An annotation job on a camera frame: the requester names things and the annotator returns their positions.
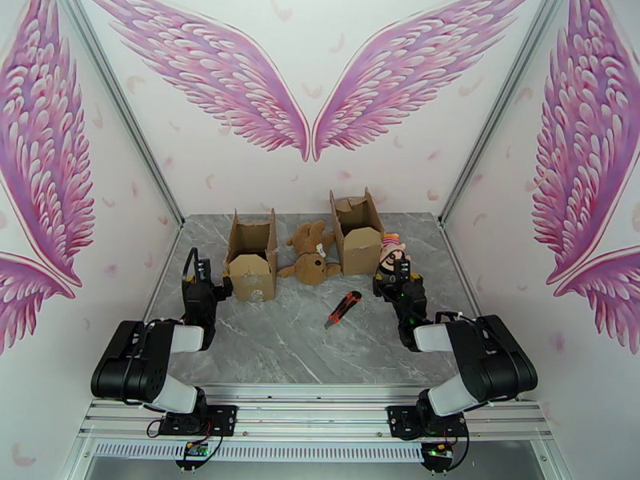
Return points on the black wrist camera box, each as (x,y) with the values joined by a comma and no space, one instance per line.
(202,271)
(401,272)

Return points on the brown teddy bear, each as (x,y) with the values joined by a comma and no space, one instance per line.
(312,268)

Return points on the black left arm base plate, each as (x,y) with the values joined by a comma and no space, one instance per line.
(225,418)

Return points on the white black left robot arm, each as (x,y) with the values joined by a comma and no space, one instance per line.
(130,363)

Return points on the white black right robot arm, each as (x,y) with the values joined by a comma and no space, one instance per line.
(495,363)

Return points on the red black utility knife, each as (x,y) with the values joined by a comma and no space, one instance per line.
(342,310)

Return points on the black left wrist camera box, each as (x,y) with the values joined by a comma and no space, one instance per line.
(202,271)

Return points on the aluminium mounting rail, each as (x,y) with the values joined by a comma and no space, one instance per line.
(310,411)

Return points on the brown taped cardboard box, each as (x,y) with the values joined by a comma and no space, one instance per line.
(255,283)
(362,253)

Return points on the pink pirate plush doll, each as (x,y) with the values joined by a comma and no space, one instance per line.
(395,246)

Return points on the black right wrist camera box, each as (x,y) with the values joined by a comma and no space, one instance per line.
(401,272)

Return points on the small green circuit board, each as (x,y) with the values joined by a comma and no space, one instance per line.
(437,449)
(196,449)

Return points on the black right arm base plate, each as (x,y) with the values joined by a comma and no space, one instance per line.
(400,421)

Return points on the aluminium frame post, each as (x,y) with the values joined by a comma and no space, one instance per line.
(126,108)
(501,108)

